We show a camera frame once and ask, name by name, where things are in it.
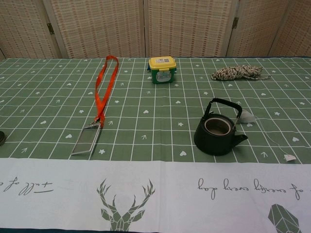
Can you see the clear badge card holder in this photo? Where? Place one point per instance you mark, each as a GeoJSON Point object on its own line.
{"type": "Point", "coordinates": [85, 140]}

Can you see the green grid deer tablecloth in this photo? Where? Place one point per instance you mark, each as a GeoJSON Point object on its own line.
{"type": "Point", "coordinates": [155, 170]}

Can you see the black iron teapot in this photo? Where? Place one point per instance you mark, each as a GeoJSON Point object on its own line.
{"type": "Point", "coordinates": [209, 143]}

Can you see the yellow lid green box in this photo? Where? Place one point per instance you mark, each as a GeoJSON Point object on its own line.
{"type": "Point", "coordinates": [162, 72]}

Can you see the black round disc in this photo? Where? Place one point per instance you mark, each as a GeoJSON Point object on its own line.
{"type": "Point", "coordinates": [2, 138]}

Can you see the woven bamboo screen panel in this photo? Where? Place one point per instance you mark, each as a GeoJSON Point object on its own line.
{"type": "Point", "coordinates": [257, 26]}
{"type": "Point", "coordinates": [24, 26]}
{"type": "Point", "coordinates": [97, 26]}
{"type": "Point", "coordinates": [187, 26]}
{"type": "Point", "coordinates": [298, 26]}

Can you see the brass screen hinge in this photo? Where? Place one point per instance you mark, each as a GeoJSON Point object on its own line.
{"type": "Point", "coordinates": [235, 22]}
{"type": "Point", "coordinates": [50, 28]}

